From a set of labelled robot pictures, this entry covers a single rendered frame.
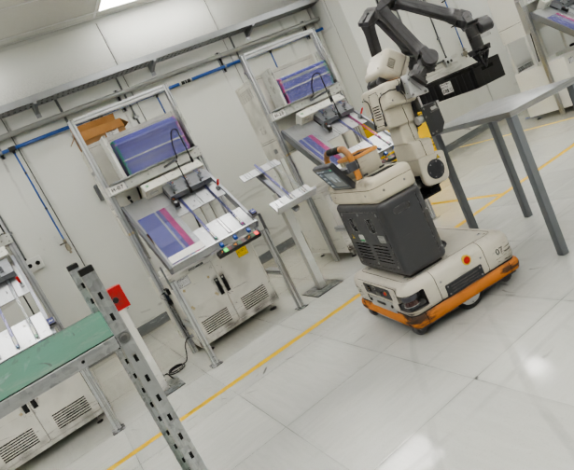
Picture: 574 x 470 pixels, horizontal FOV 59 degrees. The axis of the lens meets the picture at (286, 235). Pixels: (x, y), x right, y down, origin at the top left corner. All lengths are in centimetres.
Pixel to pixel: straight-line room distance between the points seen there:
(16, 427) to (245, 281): 174
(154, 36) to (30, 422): 385
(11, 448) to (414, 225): 275
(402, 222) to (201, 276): 175
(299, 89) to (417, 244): 227
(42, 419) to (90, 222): 217
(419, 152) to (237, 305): 184
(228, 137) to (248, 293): 232
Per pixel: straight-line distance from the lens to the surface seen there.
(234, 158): 568
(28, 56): 555
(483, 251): 270
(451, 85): 290
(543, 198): 286
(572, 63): 680
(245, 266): 385
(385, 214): 244
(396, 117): 272
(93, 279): 110
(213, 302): 377
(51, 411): 370
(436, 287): 256
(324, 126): 433
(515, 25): 692
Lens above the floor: 116
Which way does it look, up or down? 10 degrees down
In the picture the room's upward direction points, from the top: 26 degrees counter-clockwise
